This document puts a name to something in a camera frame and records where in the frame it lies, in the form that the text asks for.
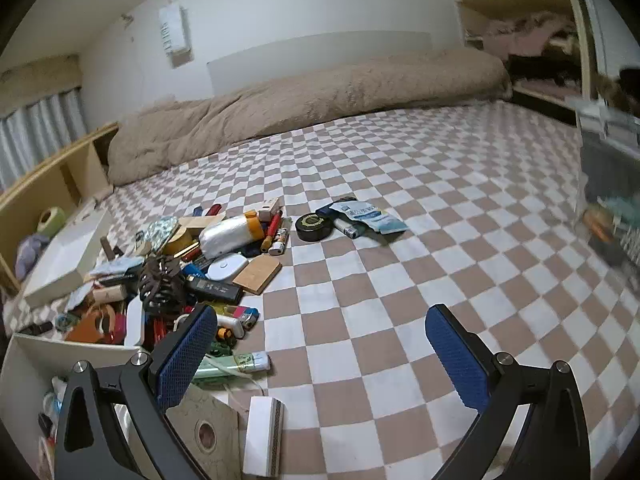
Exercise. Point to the white slatted door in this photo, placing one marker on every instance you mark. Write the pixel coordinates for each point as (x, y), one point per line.
(607, 25)

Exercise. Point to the white striped box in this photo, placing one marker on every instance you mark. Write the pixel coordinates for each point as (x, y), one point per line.
(262, 435)

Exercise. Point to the green tube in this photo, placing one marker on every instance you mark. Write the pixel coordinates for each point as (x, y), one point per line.
(240, 362)

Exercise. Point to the pile of small household things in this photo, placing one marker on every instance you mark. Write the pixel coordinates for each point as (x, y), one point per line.
(115, 292)

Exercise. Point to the brown furry thing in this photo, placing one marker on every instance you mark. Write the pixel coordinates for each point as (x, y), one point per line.
(607, 87)

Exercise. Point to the brown hair claw clip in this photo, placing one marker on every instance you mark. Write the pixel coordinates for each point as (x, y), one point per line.
(160, 285)

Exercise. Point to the dark clothes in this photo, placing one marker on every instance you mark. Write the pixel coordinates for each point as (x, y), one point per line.
(540, 67)

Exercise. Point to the white spool with orange cap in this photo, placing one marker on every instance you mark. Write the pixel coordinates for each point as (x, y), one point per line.
(225, 237)

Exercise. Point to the white curtain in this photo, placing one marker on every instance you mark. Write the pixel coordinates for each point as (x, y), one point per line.
(40, 130)

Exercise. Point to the beige card with hole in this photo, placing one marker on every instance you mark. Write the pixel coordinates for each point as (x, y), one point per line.
(210, 410)

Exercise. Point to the white storage box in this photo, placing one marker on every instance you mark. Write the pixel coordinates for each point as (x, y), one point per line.
(60, 355)

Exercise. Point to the black tape roll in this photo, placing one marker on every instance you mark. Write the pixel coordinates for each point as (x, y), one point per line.
(312, 230)

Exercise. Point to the checkered bed sheet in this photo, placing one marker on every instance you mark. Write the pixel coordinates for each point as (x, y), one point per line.
(425, 185)

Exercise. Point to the closet niche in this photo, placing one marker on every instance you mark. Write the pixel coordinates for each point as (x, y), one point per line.
(470, 10)

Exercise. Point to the black rectangular case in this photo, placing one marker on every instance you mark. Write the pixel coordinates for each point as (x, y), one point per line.
(215, 288)

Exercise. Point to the beige quilted duvet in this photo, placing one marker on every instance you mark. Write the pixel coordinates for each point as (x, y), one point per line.
(300, 100)

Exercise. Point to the green patterned pouch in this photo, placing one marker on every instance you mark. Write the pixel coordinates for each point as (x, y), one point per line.
(161, 235)

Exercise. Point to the green tape roll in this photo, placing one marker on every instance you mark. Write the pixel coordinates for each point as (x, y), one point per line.
(52, 220)

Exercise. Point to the red pen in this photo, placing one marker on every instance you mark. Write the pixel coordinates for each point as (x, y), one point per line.
(272, 230)

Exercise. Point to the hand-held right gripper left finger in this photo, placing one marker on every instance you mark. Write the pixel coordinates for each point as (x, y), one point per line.
(185, 355)

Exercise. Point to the brown leather holder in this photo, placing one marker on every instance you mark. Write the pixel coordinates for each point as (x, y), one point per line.
(90, 327)

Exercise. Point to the pink clothes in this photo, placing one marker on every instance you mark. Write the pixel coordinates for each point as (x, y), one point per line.
(525, 35)

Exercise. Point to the clear plastic container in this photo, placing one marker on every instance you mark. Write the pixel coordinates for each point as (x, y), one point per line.
(605, 160)

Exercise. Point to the blue white wipes packet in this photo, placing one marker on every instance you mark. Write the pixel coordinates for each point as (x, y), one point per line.
(370, 216)

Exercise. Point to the white round device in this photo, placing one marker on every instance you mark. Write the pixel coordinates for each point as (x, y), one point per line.
(227, 266)

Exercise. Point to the beige printed valance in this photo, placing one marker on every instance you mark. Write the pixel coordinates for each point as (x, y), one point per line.
(40, 77)

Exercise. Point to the purple plush toy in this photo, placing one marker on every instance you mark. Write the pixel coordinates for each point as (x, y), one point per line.
(32, 255)

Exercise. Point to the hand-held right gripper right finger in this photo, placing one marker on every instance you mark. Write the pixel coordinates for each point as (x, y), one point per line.
(457, 360)

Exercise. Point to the wooden bedside shelf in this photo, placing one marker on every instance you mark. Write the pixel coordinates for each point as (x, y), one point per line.
(90, 170)

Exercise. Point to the white shallow box lid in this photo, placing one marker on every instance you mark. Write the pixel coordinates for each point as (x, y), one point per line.
(65, 260)

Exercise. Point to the cork block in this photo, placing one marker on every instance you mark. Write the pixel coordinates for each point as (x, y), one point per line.
(257, 275)

